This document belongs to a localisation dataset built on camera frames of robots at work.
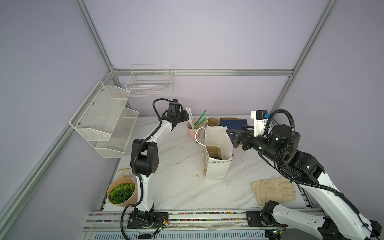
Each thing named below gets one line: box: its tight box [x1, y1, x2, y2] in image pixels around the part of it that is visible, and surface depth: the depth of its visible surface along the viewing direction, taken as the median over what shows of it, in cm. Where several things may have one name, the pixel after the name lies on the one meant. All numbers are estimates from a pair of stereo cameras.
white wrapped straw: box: [185, 107, 195, 130], surface depth 103 cm
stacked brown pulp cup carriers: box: [207, 117, 220, 127], surface depth 116 cm
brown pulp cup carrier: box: [206, 145, 222, 160], surface depth 97 cm
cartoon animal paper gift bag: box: [203, 125, 234, 181], surface depth 78 cm
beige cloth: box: [250, 177, 296, 206], surface depth 84 cm
